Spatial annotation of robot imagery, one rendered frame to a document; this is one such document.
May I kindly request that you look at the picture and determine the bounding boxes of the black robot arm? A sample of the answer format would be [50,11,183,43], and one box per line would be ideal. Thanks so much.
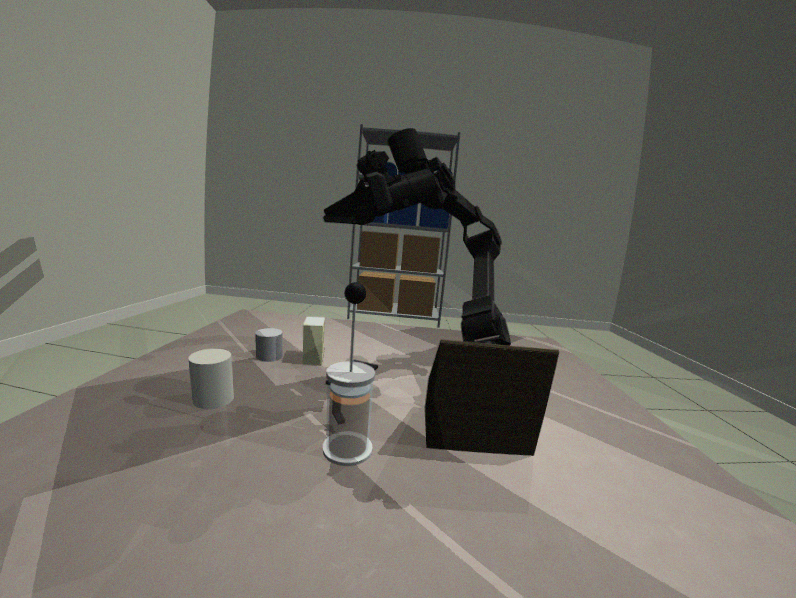
[356,128,511,346]

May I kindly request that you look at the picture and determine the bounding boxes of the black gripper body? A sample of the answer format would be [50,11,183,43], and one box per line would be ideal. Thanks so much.
[362,172,413,225]

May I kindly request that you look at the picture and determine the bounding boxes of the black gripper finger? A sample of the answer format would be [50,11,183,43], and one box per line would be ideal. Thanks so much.
[324,178,374,217]
[324,216,363,225]

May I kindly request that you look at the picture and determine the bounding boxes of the glass french press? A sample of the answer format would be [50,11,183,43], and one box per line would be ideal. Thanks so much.
[323,282,375,466]

